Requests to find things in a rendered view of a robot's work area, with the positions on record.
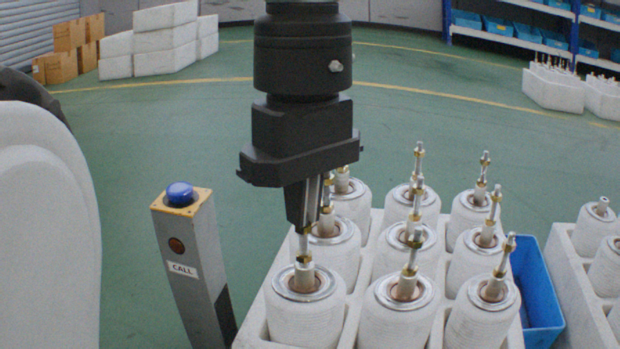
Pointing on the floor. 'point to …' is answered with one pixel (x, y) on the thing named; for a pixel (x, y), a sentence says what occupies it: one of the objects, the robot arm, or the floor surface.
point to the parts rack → (535, 43)
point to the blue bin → (535, 294)
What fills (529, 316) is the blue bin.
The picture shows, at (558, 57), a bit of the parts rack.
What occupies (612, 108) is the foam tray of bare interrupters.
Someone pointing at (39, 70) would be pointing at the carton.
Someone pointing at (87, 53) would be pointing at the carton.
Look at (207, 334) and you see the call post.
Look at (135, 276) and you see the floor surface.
